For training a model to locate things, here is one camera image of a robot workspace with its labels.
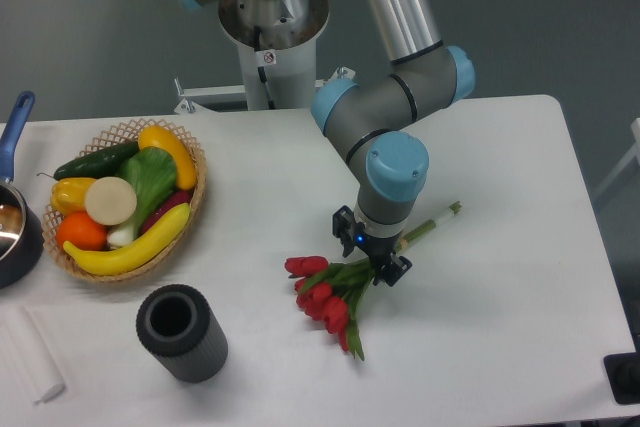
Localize black device at edge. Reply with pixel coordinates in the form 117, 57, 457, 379
603, 352, 639, 405

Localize orange fruit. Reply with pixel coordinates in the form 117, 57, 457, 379
55, 212, 107, 251

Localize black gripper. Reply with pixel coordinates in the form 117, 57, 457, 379
332, 205, 412, 287

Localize dark grey ribbed vase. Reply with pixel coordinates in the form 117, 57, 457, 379
135, 284, 229, 383

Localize yellow banana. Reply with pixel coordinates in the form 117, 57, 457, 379
63, 203, 191, 276

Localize blue handled saucepan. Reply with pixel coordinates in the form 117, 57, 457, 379
1, 91, 43, 288

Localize red tulip bouquet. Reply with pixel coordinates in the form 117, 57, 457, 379
284, 201, 462, 360

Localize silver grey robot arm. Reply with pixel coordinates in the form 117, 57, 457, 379
181, 0, 475, 285

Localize green cucumber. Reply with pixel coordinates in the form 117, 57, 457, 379
38, 142, 139, 181

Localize purple eggplant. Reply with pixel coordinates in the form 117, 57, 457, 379
140, 190, 192, 234

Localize white metal base frame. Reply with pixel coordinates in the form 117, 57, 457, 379
173, 66, 356, 115

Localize yellow squash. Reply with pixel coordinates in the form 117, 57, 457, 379
138, 125, 197, 190

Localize white frame at right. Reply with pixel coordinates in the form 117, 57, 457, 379
598, 118, 639, 197

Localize woven wicker basket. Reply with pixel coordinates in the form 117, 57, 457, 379
42, 118, 207, 283

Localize white paper roll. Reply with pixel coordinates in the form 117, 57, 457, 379
3, 306, 66, 405

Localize yellow bell pepper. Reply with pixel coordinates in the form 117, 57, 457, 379
50, 177, 96, 216

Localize beige round disc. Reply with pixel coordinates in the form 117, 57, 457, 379
84, 177, 137, 226

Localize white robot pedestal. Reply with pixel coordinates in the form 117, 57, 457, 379
223, 24, 325, 111

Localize green bok choy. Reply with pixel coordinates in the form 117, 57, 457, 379
107, 147, 177, 250

